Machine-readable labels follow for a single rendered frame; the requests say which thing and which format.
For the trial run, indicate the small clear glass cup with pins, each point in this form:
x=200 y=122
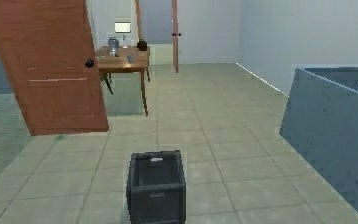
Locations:
x=130 y=59

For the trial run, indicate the narrow brown wooden room door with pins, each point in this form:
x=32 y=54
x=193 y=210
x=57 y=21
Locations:
x=175 y=33

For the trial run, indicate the pale framed wall picture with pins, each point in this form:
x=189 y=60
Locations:
x=122 y=27

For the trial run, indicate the thin clear glass bottle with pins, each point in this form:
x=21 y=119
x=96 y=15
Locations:
x=124 y=41

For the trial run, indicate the blue grey bathtub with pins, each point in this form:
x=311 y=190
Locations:
x=330 y=133

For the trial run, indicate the brown wooden table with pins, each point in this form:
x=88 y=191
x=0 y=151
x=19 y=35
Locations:
x=123 y=63

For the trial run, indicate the grey glass jar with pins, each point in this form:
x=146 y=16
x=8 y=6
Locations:
x=113 y=46

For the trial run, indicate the dark grey square trash can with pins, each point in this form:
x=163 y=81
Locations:
x=156 y=193

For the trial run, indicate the black round door knob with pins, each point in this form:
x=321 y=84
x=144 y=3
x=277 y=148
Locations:
x=89 y=63

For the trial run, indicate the small black round pot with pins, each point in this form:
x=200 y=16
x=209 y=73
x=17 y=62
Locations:
x=142 y=45

